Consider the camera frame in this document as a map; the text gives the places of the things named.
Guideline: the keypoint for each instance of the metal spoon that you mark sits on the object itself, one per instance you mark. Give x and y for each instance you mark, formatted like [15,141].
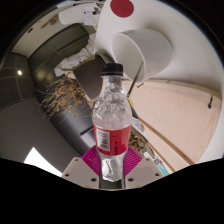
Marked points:
[135,80]

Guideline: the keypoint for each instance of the white ceramic cup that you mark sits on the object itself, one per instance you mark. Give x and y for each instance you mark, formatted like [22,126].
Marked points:
[146,50]

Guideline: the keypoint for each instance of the light wooden slatted board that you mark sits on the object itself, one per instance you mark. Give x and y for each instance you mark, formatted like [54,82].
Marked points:
[180,116]

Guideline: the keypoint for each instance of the flat round red coaster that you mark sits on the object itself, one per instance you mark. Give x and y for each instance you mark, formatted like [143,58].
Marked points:
[122,7]

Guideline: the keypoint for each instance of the dry plant in grey pot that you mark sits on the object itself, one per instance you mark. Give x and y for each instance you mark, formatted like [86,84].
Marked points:
[88,78]

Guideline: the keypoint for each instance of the wooden wall figure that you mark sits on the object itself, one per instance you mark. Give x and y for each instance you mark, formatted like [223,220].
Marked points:
[50,21]

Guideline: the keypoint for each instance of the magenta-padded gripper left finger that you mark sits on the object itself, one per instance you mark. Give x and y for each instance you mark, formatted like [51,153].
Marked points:
[90,161]

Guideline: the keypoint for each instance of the stack of loose papers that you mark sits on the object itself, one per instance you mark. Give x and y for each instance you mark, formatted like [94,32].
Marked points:
[91,15]

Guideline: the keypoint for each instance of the white plastic chair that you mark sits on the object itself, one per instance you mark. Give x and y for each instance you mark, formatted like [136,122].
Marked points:
[73,15]

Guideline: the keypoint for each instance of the tall white plaster statue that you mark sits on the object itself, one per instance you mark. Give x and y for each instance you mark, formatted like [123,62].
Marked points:
[75,61]

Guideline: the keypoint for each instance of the teal book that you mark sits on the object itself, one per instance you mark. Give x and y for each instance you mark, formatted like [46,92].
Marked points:
[160,168]

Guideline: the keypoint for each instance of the clear red-labelled water bottle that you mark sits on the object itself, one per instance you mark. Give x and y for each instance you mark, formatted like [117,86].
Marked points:
[111,133]

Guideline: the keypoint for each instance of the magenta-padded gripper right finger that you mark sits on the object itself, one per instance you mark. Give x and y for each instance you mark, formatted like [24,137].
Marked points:
[133,161]

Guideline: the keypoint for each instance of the yellow sticky note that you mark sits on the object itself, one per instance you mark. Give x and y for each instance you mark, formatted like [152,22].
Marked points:
[131,102]

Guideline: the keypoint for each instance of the round ceiling spotlight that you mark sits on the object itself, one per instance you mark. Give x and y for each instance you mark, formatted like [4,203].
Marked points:
[20,72]

